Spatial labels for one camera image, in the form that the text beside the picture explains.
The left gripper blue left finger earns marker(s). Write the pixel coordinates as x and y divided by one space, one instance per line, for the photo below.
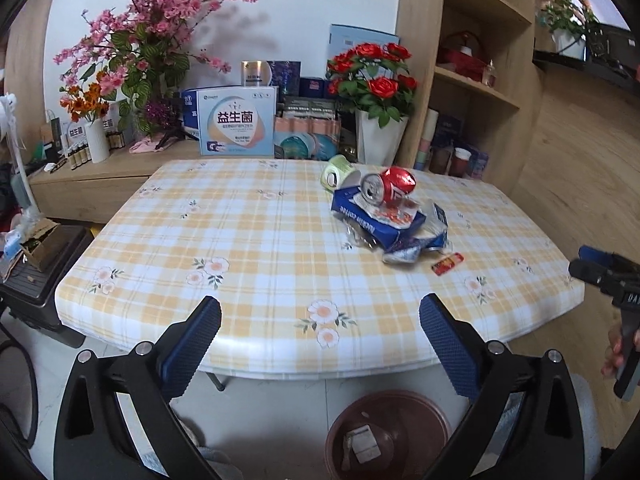
182 347

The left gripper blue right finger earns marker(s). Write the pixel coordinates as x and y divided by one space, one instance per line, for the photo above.
455 343

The small red wrapper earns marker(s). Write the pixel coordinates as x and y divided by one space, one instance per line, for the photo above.
446 264

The white paper leaflet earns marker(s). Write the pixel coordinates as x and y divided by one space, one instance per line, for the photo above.
360 445

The blue snack bag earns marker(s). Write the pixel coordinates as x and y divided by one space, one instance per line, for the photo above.
430 234

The blue cardboard box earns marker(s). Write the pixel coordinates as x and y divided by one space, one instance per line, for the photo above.
386 236

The crushed red soda can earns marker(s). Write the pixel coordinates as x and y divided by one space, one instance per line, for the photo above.
387 187

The green paper noodle cup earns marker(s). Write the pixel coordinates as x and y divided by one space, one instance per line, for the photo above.
338 173

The white floral plastic tray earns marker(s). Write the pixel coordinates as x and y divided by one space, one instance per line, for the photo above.
399 216

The dark red trash bin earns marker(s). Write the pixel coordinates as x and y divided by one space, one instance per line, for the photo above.
410 429

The person's right hand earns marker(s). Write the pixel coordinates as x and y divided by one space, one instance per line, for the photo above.
614 354

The orange plaid tablecloth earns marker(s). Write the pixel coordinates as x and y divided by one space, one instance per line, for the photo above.
298 298

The small purple blue box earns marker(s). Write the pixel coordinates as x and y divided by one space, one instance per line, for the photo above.
477 164

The low wooden cabinet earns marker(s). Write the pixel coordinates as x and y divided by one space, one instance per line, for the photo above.
95 192

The red cup white rim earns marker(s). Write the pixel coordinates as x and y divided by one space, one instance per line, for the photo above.
459 162

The stack of pastel cups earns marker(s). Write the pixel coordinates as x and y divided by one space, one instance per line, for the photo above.
426 139

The dark brown cup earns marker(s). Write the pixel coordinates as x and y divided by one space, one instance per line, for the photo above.
441 159

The white angular flower vase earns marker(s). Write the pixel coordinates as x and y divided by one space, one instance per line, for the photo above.
378 146

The white blue probiotic box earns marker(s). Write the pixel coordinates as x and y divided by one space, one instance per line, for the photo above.
236 121

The small glass bottle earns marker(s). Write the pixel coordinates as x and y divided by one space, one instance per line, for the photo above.
489 77

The pink teal gift box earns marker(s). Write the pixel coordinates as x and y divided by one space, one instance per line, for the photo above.
306 138

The pink flowers in white pot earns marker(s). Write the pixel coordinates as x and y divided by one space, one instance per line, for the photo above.
572 25

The small white vase orange flowers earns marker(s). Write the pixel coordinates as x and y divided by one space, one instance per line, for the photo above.
88 103

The red basket on shelf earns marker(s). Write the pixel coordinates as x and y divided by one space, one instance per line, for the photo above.
463 54

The wooden shelf unit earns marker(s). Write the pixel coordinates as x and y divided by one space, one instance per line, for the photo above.
499 120

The red rose bouquet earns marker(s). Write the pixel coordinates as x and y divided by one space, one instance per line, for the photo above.
375 80

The dark blue starry box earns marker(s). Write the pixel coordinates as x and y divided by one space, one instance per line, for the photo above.
285 76

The pink cherry blossom bouquet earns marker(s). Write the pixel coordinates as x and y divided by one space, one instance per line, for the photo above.
140 56

